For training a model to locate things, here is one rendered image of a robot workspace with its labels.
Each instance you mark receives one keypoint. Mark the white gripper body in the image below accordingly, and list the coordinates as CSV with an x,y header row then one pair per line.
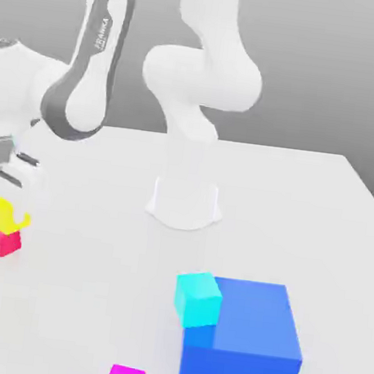
x,y
5,187

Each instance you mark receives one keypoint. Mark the small yellow cube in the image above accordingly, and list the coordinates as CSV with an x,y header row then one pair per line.
x,y
0,217

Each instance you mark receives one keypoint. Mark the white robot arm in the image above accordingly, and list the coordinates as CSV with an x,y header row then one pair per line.
x,y
200,76

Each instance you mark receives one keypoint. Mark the small red cube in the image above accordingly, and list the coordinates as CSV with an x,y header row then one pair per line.
x,y
1,245

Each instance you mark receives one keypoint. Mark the small cyan cube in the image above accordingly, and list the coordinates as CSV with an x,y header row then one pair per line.
x,y
197,300

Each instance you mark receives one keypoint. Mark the large blue box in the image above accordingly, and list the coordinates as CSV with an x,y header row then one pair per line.
x,y
253,347

